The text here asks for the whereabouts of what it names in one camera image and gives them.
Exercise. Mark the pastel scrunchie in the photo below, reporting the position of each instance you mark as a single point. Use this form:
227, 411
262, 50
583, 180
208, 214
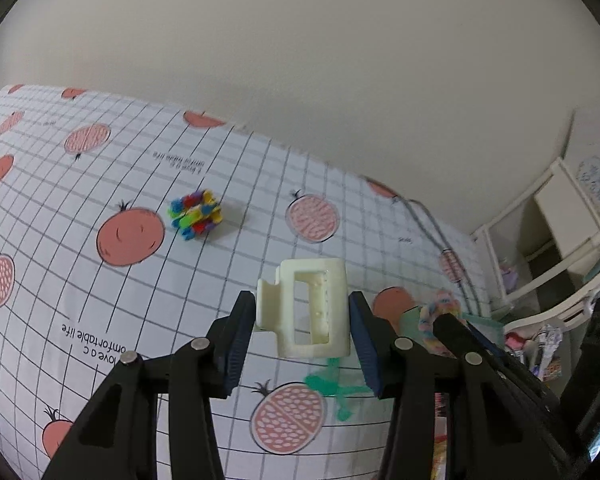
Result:
427, 320

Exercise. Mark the white shelf organizer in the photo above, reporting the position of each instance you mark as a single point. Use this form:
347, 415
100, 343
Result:
555, 230

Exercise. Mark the crumpled white paper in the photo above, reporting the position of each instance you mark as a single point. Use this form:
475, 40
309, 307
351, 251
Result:
547, 337

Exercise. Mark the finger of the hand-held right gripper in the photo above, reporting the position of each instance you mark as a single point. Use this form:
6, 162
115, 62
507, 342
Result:
452, 332
487, 342

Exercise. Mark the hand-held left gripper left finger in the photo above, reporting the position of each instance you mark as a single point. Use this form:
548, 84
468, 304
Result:
237, 345

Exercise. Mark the cream hair claw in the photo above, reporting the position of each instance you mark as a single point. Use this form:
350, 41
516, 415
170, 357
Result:
325, 305

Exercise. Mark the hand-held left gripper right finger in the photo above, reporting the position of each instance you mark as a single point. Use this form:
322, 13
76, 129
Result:
365, 345

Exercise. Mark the pomegranate print grid tablecloth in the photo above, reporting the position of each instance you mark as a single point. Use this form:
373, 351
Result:
55, 260

